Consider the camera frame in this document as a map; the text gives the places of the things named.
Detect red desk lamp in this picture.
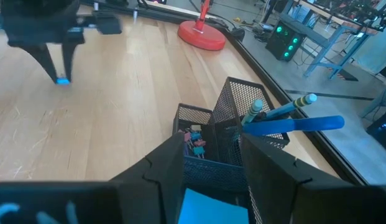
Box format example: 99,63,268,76
177,0,227,52

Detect black computer green lights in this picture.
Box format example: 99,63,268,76
265,20,306,62

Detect blue-handled scissors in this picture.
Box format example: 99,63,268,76
242,115,346,137

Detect black mesh desk organizer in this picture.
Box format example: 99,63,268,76
172,76,290,224

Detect blue sticky note pad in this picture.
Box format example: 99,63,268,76
177,187,250,224

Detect black computer blue light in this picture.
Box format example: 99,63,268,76
365,107,386,154

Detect black aluminium table frame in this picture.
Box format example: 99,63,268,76
80,0,367,185

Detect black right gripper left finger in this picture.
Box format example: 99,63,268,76
0,132,186,224

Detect wooden workbench blue legs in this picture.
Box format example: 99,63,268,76
273,0,386,81

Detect light blue pencil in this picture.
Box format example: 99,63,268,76
263,93,318,121

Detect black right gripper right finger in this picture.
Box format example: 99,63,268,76
240,133,386,224

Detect black background robot arms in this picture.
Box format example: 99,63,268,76
313,0,386,22

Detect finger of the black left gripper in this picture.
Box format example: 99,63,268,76
19,42,59,84
62,34,85,83

